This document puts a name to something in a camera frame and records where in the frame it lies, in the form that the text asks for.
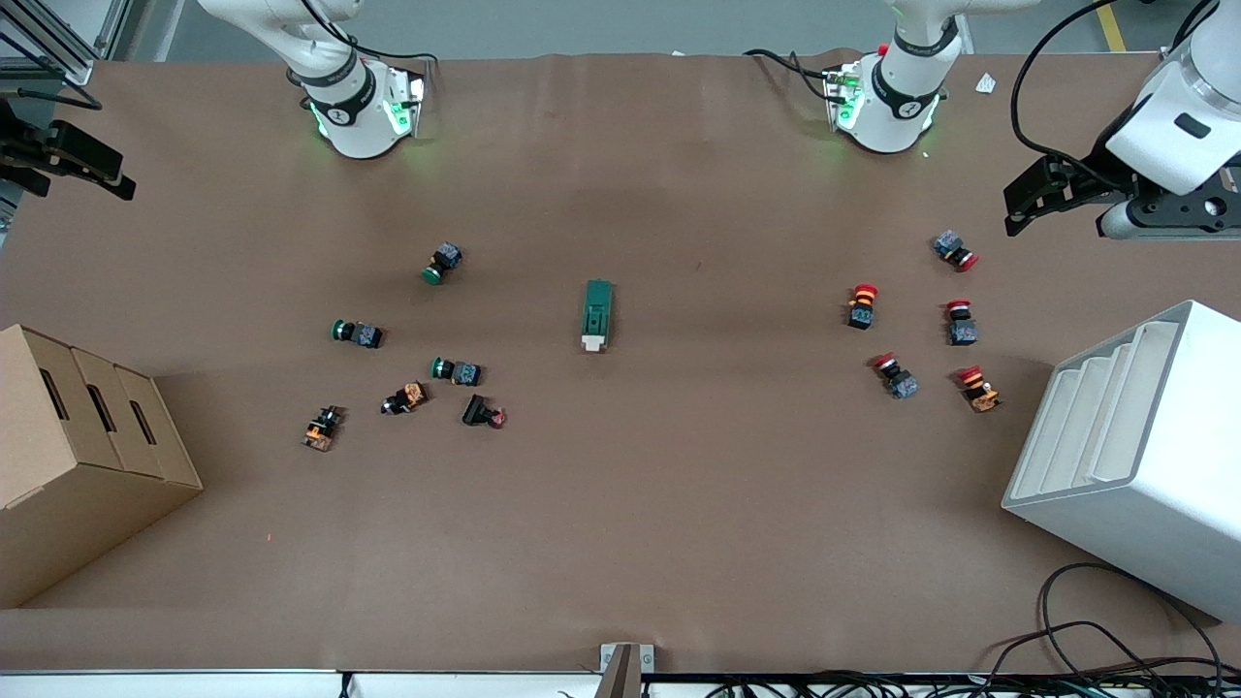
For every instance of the black square button red terminal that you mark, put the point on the black square button red terminal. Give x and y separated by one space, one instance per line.
481 411

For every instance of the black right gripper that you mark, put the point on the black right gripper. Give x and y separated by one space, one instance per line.
24 153

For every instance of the brown paper table cover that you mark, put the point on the brown paper table cover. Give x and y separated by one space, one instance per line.
727 504

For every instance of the red push button orange block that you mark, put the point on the red push button orange block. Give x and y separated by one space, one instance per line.
862 306
979 388

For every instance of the white paper scrap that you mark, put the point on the white paper scrap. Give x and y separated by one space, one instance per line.
986 83

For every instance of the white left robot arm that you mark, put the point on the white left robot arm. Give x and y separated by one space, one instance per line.
897 107

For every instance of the green push button blue block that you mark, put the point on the green push button blue block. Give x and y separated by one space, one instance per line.
357 333
443 262
456 370

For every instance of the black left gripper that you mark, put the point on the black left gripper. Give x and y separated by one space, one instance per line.
1088 175

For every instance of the black push button orange block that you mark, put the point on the black push button orange block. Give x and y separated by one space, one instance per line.
404 398
322 428

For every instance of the red push button blue block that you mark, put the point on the red push button blue block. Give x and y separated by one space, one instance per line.
894 375
961 324
955 250

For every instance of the aluminium frame profile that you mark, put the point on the aluminium frame profile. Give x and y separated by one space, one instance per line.
58 44

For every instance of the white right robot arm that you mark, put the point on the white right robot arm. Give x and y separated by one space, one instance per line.
354 116

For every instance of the aluminium camera post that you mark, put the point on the aluminium camera post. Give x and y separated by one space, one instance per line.
620 671

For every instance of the white slotted bin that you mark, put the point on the white slotted bin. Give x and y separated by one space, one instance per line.
1154 485

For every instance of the brown cardboard box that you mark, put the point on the brown cardboard box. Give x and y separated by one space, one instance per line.
87 485

